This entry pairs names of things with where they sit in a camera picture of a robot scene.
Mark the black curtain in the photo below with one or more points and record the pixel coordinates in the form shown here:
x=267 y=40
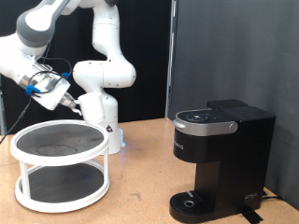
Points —
x=149 y=77

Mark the grey metal frame post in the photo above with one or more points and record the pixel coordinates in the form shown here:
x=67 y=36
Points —
x=2 y=115

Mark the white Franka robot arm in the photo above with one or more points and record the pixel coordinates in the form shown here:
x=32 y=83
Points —
x=102 y=74

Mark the grey metal pole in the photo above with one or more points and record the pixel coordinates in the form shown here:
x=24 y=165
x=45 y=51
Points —
x=169 y=77

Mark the black Keurig coffee machine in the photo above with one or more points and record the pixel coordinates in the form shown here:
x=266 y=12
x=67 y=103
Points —
x=236 y=155

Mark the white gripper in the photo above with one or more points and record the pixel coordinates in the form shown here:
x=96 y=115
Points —
x=51 y=93

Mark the white two-tier turntable stand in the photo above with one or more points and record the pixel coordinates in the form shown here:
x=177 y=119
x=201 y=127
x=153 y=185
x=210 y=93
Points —
x=59 y=140

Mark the white mug with green sticker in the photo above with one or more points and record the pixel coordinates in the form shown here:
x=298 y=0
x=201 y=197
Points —
x=92 y=107

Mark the black tape strip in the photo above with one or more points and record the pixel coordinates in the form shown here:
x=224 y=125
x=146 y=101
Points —
x=252 y=216

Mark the grey fabric backdrop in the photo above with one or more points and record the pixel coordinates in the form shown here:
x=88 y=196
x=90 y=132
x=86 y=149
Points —
x=249 y=46

